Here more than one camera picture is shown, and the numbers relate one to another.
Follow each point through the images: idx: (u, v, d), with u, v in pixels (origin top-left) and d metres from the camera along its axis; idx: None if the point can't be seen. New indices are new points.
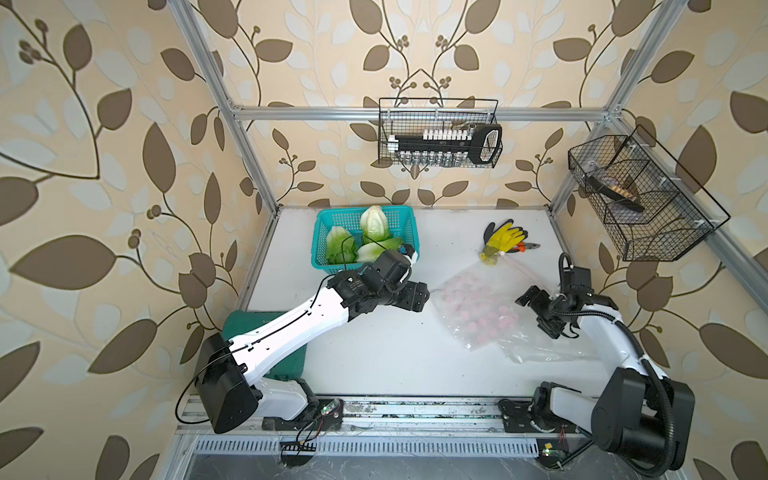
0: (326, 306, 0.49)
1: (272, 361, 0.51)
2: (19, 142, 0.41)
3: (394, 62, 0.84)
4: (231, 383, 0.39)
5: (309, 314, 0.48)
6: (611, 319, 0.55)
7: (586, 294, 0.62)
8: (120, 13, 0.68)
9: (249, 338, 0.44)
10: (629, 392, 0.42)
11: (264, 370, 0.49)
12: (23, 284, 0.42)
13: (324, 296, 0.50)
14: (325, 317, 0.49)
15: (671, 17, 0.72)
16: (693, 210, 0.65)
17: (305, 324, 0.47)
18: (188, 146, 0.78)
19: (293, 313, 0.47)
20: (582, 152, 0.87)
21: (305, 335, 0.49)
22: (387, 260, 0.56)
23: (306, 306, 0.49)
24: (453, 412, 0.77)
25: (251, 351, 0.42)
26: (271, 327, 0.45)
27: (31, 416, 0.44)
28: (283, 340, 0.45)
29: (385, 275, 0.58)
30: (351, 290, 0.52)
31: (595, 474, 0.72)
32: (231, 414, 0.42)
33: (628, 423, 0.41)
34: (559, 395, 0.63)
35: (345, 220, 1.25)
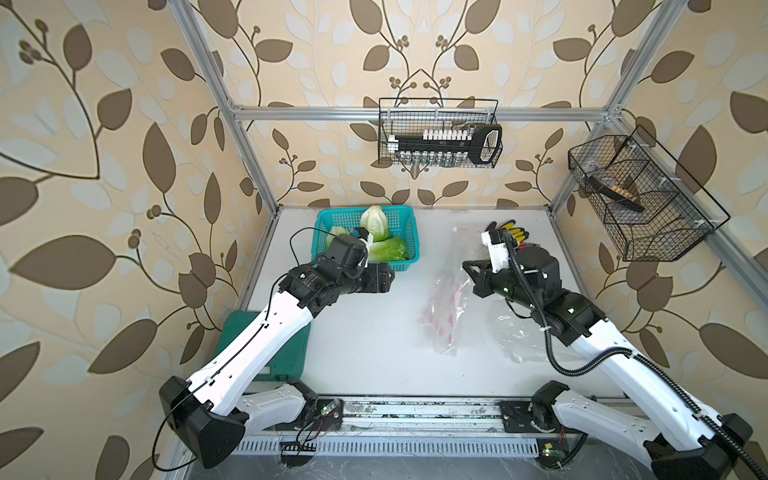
0: (282, 312, 0.46)
1: (239, 386, 0.43)
2: (19, 142, 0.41)
3: (394, 62, 0.84)
4: (202, 422, 0.37)
5: (266, 326, 0.45)
6: (629, 355, 0.46)
7: (569, 314, 0.50)
8: (120, 13, 0.68)
9: (207, 371, 0.41)
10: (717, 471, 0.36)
11: (232, 399, 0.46)
12: (23, 284, 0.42)
13: (278, 302, 0.47)
14: (285, 325, 0.46)
15: (671, 17, 0.72)
16: (693, 210, 0.65)
17: (265, 338, 0.44)
18: (188, 146, 0.78)
19: (249, 331, 0.44)
20: (582, 152, 0.87)
21: (268, 349, 0.45)
22: (339, 246, 0.53)
23: (260, 319, 0.45)
24: (453, 412, 0.77)
25: (213, 384, 0.40)
26: (229, 352, 0.42)
27: (32, 416, 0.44)
28: (245, 362, 0.42)
29: (341, 262, 0.55)
30: (307, 285, 0.48)
31: (596, 474, 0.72)
32: (218, 448, 0.42)
33: None
34: (569, 409, 0.61)
35: (345, 221, 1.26)
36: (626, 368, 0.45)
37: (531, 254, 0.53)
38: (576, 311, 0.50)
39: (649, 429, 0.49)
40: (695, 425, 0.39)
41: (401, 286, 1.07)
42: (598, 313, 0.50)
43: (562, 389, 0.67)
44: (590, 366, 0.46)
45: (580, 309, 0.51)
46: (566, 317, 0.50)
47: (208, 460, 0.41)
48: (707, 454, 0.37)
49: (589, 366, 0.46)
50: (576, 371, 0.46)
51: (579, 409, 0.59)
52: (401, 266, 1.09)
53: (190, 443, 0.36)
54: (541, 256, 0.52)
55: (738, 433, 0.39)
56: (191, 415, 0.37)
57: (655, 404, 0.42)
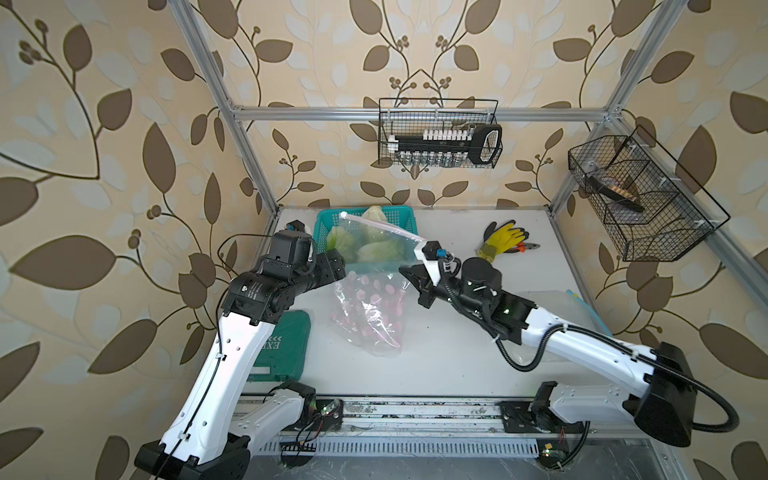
0: (237, 337, 0.40)
1: (222, 425, 0.40)
2: (19, 142, 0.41)
3: (394, 62, 0.84)
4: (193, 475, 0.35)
5: (225, 358, 0.40)
6: (563, 329, 0.50)
7: (513, 319, 0.54)
8: (120, 14, 0.68)
9: (178, 427, 0.37)
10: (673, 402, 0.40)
11: (218, 441, 0.39)
12: (22, 284, 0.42)
13: (228, 328, 0.41)
14: (244, 349, 0.41)
15: (671, 18, 0.72)
16: (693, 210, 0.65)
17: (227, 372, 0.39)
18: (188, 146, 0.78)
19: (208, 369, 0.39)
20: (583, 152, 0.87)
21: (236, 379, 0.41)
22: (282, 242, 0.47)
23: (216, 352, 0.40)
24: (453, 412, 0.77)
25: (190, 437, 0.36)
26: (194, 398, 0.38)
27: (32, 417, 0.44)
28: (217, 401, 0.38)
29: (289, 260, 0.49)
30: (256, 295, 0.42)
31: (596, 474, 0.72)
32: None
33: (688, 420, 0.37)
34: (561, 404, 0.61)
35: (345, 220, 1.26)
36: (564, 342, 0.49)
37: (473, 264, 0.55)
38: (511, 311, 0.55)
39: (623, 391, 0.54)
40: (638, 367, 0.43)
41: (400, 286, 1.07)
42: (530, 303, 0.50)
43: (553, 387, 0.67)
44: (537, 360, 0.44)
45: (514, 308, 0.56)
46: (507, 321, 0.54)
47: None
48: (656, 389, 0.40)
49: (537, 363, 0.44)
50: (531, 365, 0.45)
51: (567, 400, 0.60)
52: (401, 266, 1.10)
53: None
54: (484, 269, 0.54)
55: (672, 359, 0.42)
56: (179, 478, 0.34)
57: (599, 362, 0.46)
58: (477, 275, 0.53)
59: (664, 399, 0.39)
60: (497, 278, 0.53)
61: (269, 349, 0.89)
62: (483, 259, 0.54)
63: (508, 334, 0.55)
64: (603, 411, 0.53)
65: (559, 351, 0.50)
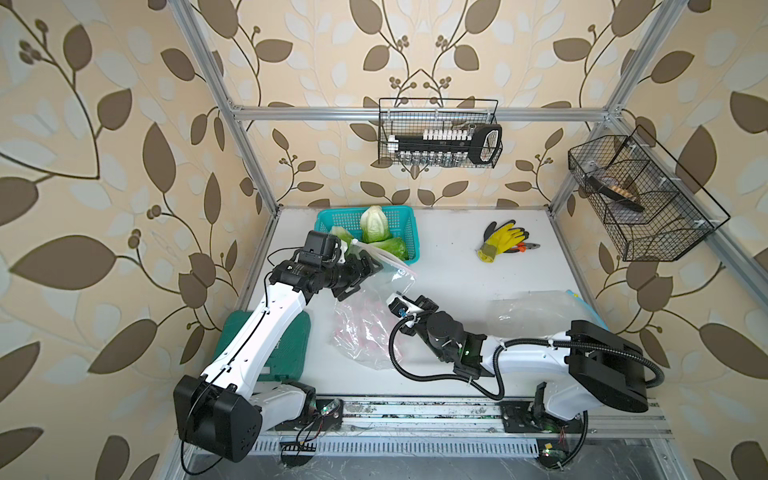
0: (281, 297, 0.50)
1: (255, 371, 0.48)
2: (19, 142, 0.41)
3: (394, 62, 0.84)
4: (229, 402, 0.38)
5: (269, 312, 0.48)
6: (502, 348, 0.57)
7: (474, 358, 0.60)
8: (120, 14, 0.68)
9: (221, 361, 0.42)
10: (592, 370, 0.44)
11: (251, 382, 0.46)
12: (22, 284, 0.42)
13: (275, 291, 0.51)
14: (286, 307, 0.50)
15: (671, 18, 0.72)
16: (693, 209, 0.65)
17: (269, 324, 0.47)
18: (188, 146, 0.78)
19: (252, 320, 0.47)
20: (582, 152, 0.87)
21: (275, 333, 0.49)
22: (315, 236, 0.59)
23: (262, 307, 0.48)
24: (453, 412, 0.77)
25: (231, 370, 0.41)
26: (237, 341, 0.44)
27: (32, 416, 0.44)
28: (257, 346, 0.45)
29: (321, 251, 0.61)
30: (295, 275, 0.53)
31: (596, 475, 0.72)
32: (243, 439, 0.42)
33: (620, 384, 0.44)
34: (555, 405, 0.61)
35: (345, 220, 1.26)
36: (506, 357, 0.55)
37: (438, 320, 0.61)
38: (470, 350, 0.62)
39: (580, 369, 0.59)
40: (559, 354, 0.47)
41: None
42: (481, 337, 0.63)
43: (546, 389, 0.66)
44: (503, 389, 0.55)
45: (472, 347, 0.63)
46: (472, 361, 0.60)
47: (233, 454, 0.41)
48: (576, 366, 0.44)
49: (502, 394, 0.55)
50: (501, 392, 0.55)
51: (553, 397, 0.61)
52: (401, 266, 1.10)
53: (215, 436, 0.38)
54: (446, 322, 0.60)
55: (593, 335, 0.47)
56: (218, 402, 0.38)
57: (536, 362, 0.51)
58: (442, 332, 0.59)
59: (583, 373, 0.43)
60: (459, 330, 0.59)
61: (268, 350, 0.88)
62: (446, 313, 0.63)
63: (478, 373, 0.62)
64: (581, 398, 0.53)
65: (510, 366, 0.56)
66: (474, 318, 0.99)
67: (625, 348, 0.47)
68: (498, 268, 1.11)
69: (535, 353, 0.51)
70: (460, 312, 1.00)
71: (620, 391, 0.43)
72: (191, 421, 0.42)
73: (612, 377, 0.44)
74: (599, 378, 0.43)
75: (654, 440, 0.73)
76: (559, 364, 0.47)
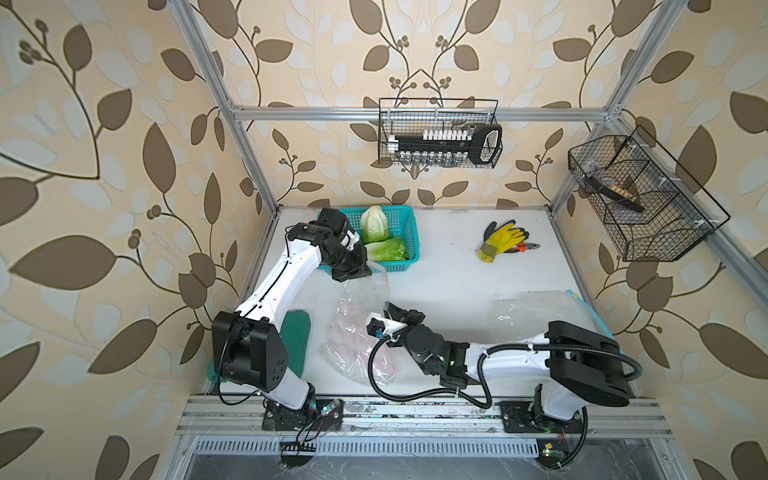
0: (301, 250, 0.55)
1: (282, 311, 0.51)
2: (19, 142, 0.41)
3: (394, 62, 0.84)
4: (263, 333, 0.42)
5: (290, 262, 0.52)
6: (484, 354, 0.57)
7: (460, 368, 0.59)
8: (120, 15, 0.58)
9: (252, 299, 0.47)
10: (572, 372, 0.44)
11: (279, 319, 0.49)
12: (22, 284, 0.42)
13: (293, 245, 0.55)
14: (306, 258, 0.56)
15: (671, 17, 0.72)
16: (693, 209, 0.65)
17: (292, 271, 0.52)
18: (188, 146, 0.78)
19: (276, 268, 0.51)
20: (582, 152, 0.87)
21: (297, 280, 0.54)
22: (333, 210, 0.68)
23: (284, 257, 0.53)
24: (453, 412, 0.77)
25: (262, 306, 0.46)
26: (265, 284, 0.49)
27: (32, 416, 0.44)
28: (283, 288, 0.50)
29: (335, 223, 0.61)
30: (313, 232, 0.58)
31: (595, 475, 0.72)
32: (274, 369, 0.47)
33: (601, 383, 0.44)
34: (552, 407, 0.61)
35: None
36: (490, 364, 0.55)
37: (417, 336, 0.60)
38: (456, 361, 0.61)
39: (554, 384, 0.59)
40: (541, 358, 0.47)
41: (401, 286, 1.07)
42: (464, 346, 0.62)
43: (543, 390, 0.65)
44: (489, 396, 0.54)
45: (457, 359, 0.61)
46: (458, 371, 0.59)
47: (266, 382, 0.46)
48: (557, 371, 0.44)
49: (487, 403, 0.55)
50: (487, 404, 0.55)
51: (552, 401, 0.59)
52: (401, 267, 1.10)
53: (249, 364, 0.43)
54: (422, 337, 0.59)
55: (567, 334, 0.47)
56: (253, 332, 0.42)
57: (520, 367, 0.51)
58: (419, 346, 0.58)
59: (563, 375, 0.43)
60: (439, 342, 0.58)
61: None
62: (425, 326, 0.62)
63: (464, 383, 0.61)
64: (576, 398, 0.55)
65: (496, 371, 0.55)
66: (474, 319, 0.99)
67: (602, 344, 0.48)
68: (497, 268, 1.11)
69: (517, 358, 0.51)
70: (460, 312, 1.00)
71: (601, 388, 0.43)
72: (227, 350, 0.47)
73: (595, 377, 0.44)
74: (579, 379, 0.43)
75: (654, 440, 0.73)
76: (541, 368, 0.47)
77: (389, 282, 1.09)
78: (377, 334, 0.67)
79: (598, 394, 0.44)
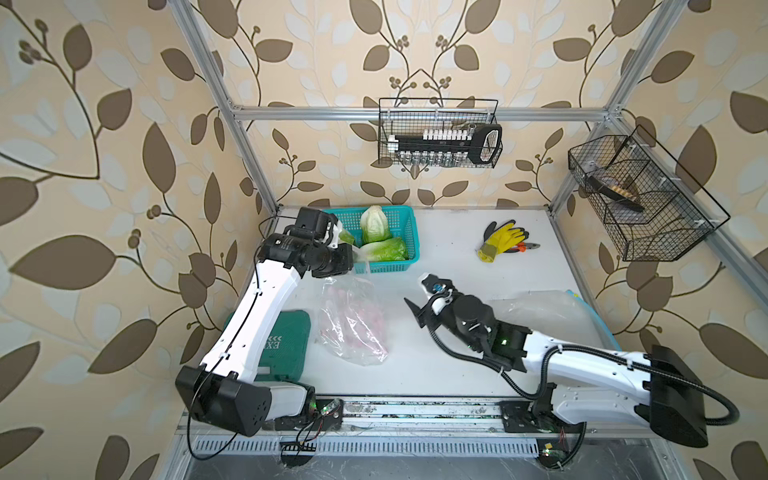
0: (272, 277, 0.47)
1: (255, 354, 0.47)
2: (19, 142, 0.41)
3: (394, 62, 0.84)
4: (233, 390, 0.38)
5: (261, 294, 0.45)
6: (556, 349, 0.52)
7: (511, 350, 0.55)
8: (120, 15, 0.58)
9: (218, 349, 0.41)
10: (677, 404, 0.41)
11: (252, 366, 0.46)
12: (22, 284, 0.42)
13: (264, 270, 0.47)
14: (279, 287, 0.48)
15: (671, 17, 0.72)
16: (693, 209, 0.65)
17: (265, 305, 0.45)
18: (188, 146, 0.78)
19: (246, 302, 0.44)
20: (582, 152, 0.87)
21: (270, 313, 0.47)
22: (309, 212, 0.57)
23: (254, 288, 0.46)
24: (453, 412, 0.77)
25: (230, 357, 0.40)
26: (233, 325, 0.43)
27: (32, 416, 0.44)
28: (253, 329, 0.43)
29: (313, 226, 0.58)
30: (288, 248, 0.49)
31: (595, 474, 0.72)
32: (255, 413, 0.44)
33: (692, 421, 0.41)
34: (565, 408, 0.61)
35: (344, 220, 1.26)
36: (560, 362, 0.50)
37: (466, 302, 0.57)
38: (507, 342, 0.57)
39: (581, 394, 0.59)
40: (636, 376, 0.44)
41: (401, 286, 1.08)
42: (524, 330, 0.57)
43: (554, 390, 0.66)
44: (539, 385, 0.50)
45: (510, 339, 0.57)
46: (507, 352, 0.55)
47: (246, 428, 0.42)
48: (655, 396, 0.41)
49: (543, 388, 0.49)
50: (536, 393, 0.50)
51: (573, 404, 0.60)
52: (401, 267, 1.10)
53: (224, 418, 0.38)
54: (477, 307, 0.56)
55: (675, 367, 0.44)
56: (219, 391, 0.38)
57: (602, 378, 0.47)
58: (468, 314, 0.55)
59: (664, 403, 0.40)
60: (489, 316, 0.54)
61: (269, 349, 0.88)
62: (475, 295, 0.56)
63: (511, 364, 0.57)
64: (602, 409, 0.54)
65: (560, 370, 0.52)
66: None
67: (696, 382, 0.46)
68: (497, 268, 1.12)
69: (603, 370, 0.47)
70: None
71: (693, 426, 0.41)
72: (198, 407, 0.42)
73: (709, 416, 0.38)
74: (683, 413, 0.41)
75: (654, 439, 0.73)
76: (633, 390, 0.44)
77: (389, 282, 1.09)
78: (435, 287, 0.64)
79: (681, 428, 0.42)
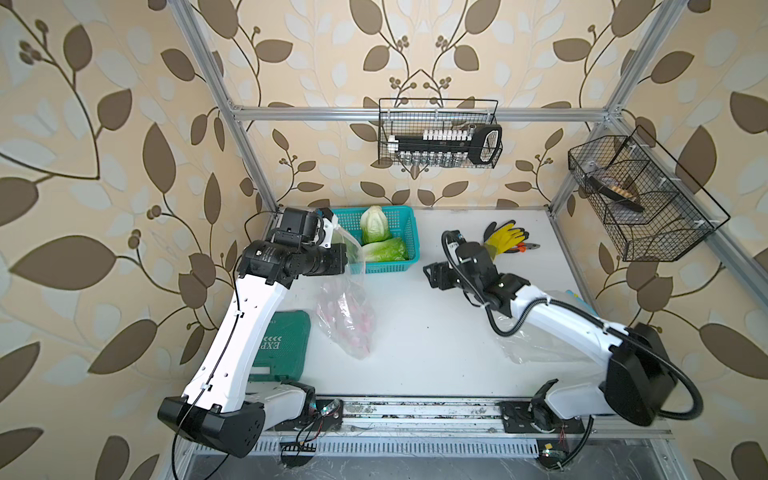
0: (253, 296, 0.42)
1: (240, 381, 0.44)
2: (19, 142, 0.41)
3: (394, 62, 0.84)
4: (216, 425, 0.36)
5: (242, 315, 0.42)
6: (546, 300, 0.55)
7: (503, 289, 0.60)
8: (120, 15, 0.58)
9: (200, 380, 0.38)
10: (634, 369, 0.42)
11: (237, 394, 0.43)
12: (22, 284, 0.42)
13: (244, 288, 0.43)
14: (261, 307, 0.43)
15: (671, 17, 0.72)
16: (692, 209, 0.65)
17: (247, 328, 0.42)
18: (188, 147, 0.78)
19: (227, 325, 0.41)
20: (582, 152, 0.87)
21: (253, 335, 0.43)
22: (293, 215, 0.50)
23: (234, 309, 0.42)
24: (453, 412, 0.77)
25: (212, 388, 0.38)
26: (213, 352, 0.40)
27: (31, 417, 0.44)
28: (236, 355, 0.40)
29: (299, 230, 0.52)
30: (270, 260, 0.44)
31: (595, 474, 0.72)
32: (246, 434, 0.42)
33: (644, 393, 0.42)
34: (555, 398, 0.62)
35: (346, 221, 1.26)
36: (543, 314, 0.53)
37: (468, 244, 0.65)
38: (503, 285, 0.61)
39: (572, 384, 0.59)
40: (607, 339, 0.45)
41: (401, 286, 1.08)
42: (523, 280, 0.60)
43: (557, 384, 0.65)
44: (517, 325, 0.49)
45: (507, 283, 0.61)
46: (499, 292, 0.59)
47: (239, 451, 0.41)
48: (616, 356, 0.42)
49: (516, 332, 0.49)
50: (510, 332, 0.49)
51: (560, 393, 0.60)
52: (401, 267, 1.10)
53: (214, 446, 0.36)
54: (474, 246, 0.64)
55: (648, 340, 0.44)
56: (203, 427, 0.36)
57: (575, 335, 0.49)
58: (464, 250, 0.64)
59: (622, 366, 0.41)
60: (486, 257, 0.64)
61: (269, 349, 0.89)
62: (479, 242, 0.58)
63: (499, 304, 0.60)
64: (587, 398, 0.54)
65: (542, 323, 0.54)
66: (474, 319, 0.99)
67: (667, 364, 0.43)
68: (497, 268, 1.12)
69: (579, 326, 0.49)
70: (460, 312, 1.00)
71: (643, 399, 0.42)
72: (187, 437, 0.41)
73: (657, 390, 0.44)
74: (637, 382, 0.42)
75: (654, 440, 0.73)
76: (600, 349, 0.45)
77: (389, 282, 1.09)
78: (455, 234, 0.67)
79: (631, 398, 0.43)
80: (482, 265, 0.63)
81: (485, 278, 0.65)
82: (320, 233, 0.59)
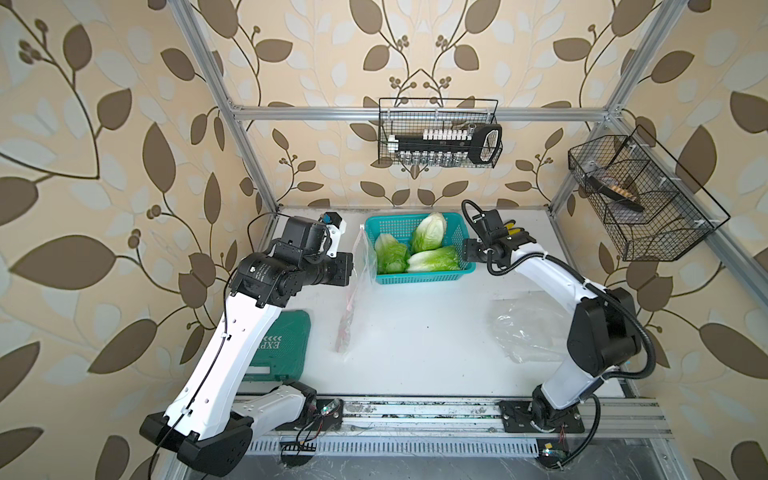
0: (243, 318, 0.40)
1: (223, 406, 0.40)
2: (19, 142, 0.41)
3: (394, 62, 0.84)
4: (192, 453, 0.35)
5: (229, 338, 0.39)
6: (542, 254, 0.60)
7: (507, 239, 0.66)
8: (120, 14, 0.68)
9: (182, 401, 0.37)
10: (596, 317, 0.46)
11: (218, 420, 0.39)
12: (22, 284, 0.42)
13: (234, 307, 0.40)
14: (249, 332, 0.41)
15: (671, 17, 0.72)
16: (693, 210, 0.65)
17: (233, 353, 0.39)
18: (188, 146, 0.78)
19: (213, 348, 0.39)
20: (582, 152, 0.87)
21: (239, 361, 0.41)
22: (296, 226, 0.46)
23: (222, 330, 0.39)
24: (453, 412, 0.77)
25: (193, 412, 0.37)
26: (198, 374, 0.38)
27: (32, 416, 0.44)
28: (219, 381, 0.38)
29: (302, 244, 0.48)
30: (265, 276, 0.41)
31: (595, 474, 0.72)
32: (228, 454, 0.41)
33: (604, 343, 0.47)
34: (550, 391, 0.64)
35: (399, 228, 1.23)
36: (537, 264, 0.58)
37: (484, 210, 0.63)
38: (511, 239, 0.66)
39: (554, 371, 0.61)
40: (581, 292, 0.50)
41: (401, 286, 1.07)
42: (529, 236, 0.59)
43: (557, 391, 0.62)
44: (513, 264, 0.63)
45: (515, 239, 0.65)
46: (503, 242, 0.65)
47: (220, 470, 0.40)
48: (584, 304, 0.47)
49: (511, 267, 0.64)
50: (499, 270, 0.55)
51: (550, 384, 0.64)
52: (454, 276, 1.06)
53: None
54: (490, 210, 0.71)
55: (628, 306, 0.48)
56: (181, 450, 0.35)
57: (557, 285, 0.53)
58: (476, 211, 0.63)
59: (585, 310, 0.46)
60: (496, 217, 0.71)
61: (268, 349, 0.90)
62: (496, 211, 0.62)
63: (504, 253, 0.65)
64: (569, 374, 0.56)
65: (530, 271, 0.59)
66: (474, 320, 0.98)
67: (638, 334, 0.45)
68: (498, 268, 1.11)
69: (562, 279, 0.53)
70: (461, 312, 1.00)
71: (598, 348, 0.47)
72: None
73: (616, 348, 0.48)
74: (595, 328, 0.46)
75: (654, 440, 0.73)
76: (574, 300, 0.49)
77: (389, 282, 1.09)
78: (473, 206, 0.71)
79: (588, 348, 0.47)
80: (490, 223, 0.71)
81: (491, 235, 0.71)
82: (324, 241, 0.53)
